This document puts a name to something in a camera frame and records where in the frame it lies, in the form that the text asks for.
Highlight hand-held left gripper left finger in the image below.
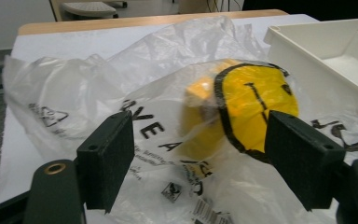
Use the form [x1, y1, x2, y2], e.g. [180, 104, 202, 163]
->
[76, 111, 135, 215]

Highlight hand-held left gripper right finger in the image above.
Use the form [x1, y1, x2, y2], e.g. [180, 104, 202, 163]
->
[264, 110, 347, 212]

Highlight yellow carton box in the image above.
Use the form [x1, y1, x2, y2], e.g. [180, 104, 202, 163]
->
[176, 59, 300, 161]

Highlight clear printed plastic bag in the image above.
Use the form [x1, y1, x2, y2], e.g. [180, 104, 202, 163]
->
[2, 15, 358, 224]

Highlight white plastic bin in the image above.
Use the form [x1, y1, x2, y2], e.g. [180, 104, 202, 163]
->
[263, 18, 358, 108]

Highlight white table mat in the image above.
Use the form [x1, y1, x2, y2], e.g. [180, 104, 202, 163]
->
[0, 13, 320, 206]

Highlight grey footrest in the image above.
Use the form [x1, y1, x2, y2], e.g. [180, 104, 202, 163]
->
[60, 1, 129, 19]

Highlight hanging black cables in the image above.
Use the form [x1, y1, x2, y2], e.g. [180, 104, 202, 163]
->
[206, 0, 241, 13]

